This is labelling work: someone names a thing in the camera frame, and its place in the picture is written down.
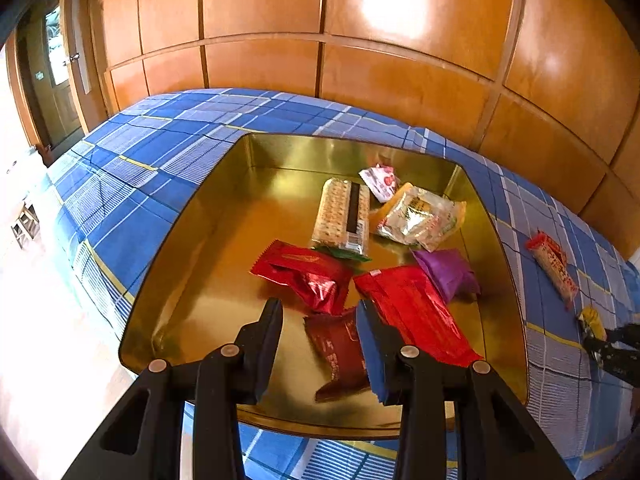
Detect long squirrel print cereal bar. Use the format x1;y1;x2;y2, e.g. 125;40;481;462
525;230;580;311

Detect white and orange snack packet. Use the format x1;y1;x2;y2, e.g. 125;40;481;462
369;182;467;253

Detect blue plaid bed blanket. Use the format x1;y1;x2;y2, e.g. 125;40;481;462
47;89;640;480

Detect purple snack packet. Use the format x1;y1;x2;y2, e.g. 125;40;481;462
411;248;482;304

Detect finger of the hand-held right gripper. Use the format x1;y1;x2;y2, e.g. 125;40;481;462
582;324;640;388

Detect dark box with gold interior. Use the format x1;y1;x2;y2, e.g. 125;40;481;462
118;132;531;436

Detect shiny red snack packet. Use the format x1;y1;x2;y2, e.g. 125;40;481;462
250;241;355;315

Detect brown snack packet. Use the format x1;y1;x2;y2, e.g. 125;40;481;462
303;306;373;402

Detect small white and red packet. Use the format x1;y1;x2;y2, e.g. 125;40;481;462
358;165;401;204

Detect cracker packet with green ends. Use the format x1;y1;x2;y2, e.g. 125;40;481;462
310;177;373;263

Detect yellow snack packet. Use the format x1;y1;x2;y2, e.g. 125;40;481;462
578;306;608;343

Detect red patterned snack packet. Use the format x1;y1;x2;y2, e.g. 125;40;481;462
352;266;485;368

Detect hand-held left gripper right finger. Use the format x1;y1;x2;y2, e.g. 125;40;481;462
355;300;573;480

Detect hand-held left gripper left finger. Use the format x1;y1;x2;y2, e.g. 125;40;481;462
62;297;284;480

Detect wooden door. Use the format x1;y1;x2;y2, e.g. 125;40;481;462
15;0;88;161

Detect small wooden stool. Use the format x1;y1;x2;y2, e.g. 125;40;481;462
10;202;41;250

